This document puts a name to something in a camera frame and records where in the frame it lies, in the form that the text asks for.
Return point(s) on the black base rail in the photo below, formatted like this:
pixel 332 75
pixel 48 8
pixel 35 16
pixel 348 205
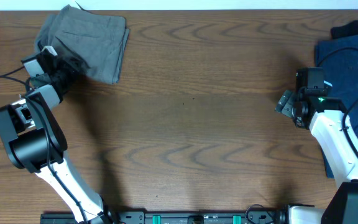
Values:
pixel 257 215

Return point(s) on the dark blue folded garment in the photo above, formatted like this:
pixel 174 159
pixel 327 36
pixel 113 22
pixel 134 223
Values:
pixel 339 58

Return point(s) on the black folded garment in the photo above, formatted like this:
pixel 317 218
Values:
pixel 347 30

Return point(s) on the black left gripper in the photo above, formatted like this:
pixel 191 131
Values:
pixel 78 70

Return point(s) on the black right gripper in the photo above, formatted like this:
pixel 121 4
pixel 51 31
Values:
pixel 286 104

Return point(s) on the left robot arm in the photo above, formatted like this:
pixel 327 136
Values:
pixel 34 141

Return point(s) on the grey shorts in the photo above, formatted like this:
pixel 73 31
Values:
pixel 99 41

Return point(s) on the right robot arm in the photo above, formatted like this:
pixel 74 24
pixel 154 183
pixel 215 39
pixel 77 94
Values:
pixel 326 120

